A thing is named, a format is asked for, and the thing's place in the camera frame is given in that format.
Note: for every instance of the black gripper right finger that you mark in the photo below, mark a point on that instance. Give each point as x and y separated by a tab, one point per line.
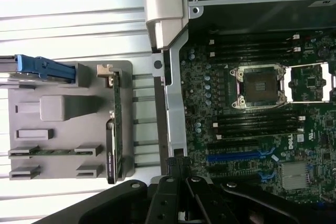
202	203

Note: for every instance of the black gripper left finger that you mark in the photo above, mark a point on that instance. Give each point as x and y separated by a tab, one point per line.
162	203

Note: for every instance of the blue expansion slot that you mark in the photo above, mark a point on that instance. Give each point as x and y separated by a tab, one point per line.
231	157

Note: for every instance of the black expansion slot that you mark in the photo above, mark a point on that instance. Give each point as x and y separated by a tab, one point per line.
231	145

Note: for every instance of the four-slot black RAM bank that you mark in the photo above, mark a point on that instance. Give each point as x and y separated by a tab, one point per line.
252	48
257	127

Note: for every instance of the silver chipset heatsink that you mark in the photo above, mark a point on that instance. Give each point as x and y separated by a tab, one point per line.
295	176

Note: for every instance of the open black PC case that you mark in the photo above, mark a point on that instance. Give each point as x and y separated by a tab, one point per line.
176	103

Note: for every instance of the grey plastic parts rack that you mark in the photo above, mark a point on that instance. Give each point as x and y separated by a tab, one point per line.
73	129

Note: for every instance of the green RAM stick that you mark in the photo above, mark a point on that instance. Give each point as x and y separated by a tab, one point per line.
52	152

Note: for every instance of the CPU socket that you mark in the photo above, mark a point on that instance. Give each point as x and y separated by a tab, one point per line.
258	86

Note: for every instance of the green Dell motherboard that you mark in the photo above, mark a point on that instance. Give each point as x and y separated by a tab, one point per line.
323	140

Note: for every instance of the silver hard disk drive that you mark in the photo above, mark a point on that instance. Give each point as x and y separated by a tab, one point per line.
8	64

